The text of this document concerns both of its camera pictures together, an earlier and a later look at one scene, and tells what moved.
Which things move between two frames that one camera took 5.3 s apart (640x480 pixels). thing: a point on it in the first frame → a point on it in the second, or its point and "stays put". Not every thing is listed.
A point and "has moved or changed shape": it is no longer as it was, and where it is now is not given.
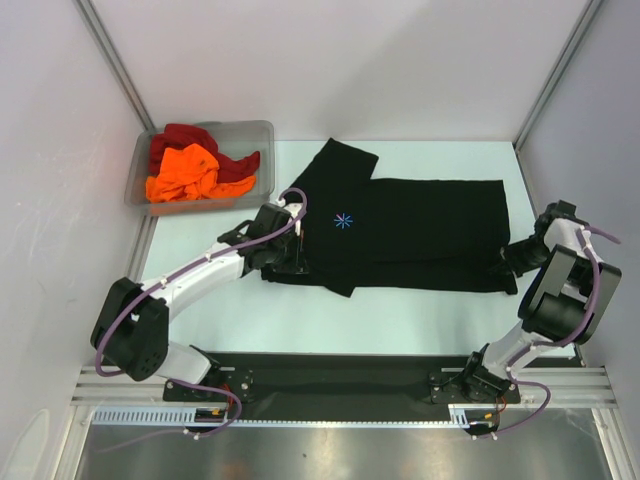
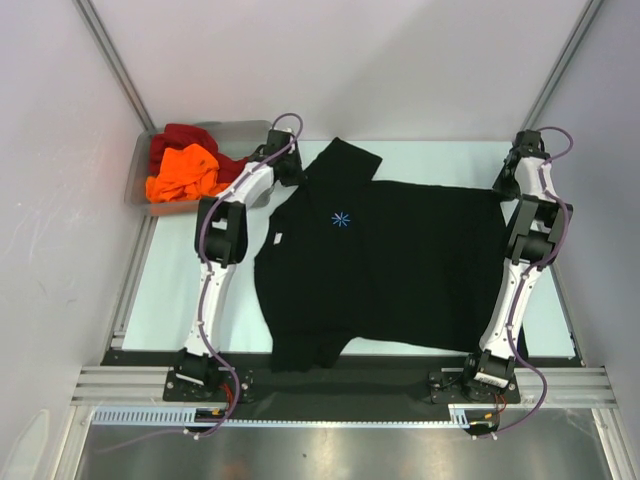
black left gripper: x=294 y=265 → x=298 y=177
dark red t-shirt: x=179 y=136 stays put
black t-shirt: x=361 y=232 has moved or changed shape
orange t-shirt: x=190 y=172 stays put
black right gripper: x=513 y=257 → x=505 y=183
